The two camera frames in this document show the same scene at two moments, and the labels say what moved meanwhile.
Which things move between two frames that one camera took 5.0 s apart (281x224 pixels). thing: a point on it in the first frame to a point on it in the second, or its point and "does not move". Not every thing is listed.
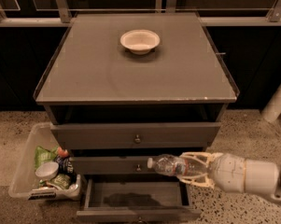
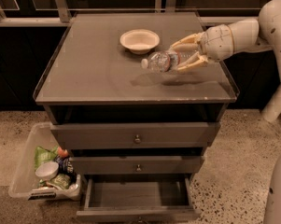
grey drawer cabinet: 121,89 does not move
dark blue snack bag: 65,167 does not move
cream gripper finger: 200,179 to 195,59
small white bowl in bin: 48,170 does not move
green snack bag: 43,157 does not move
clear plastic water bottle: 169,165 to 161,61
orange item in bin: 63,153 does not move
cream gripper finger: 204,158 to 194,38
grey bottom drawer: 108,200 does not move
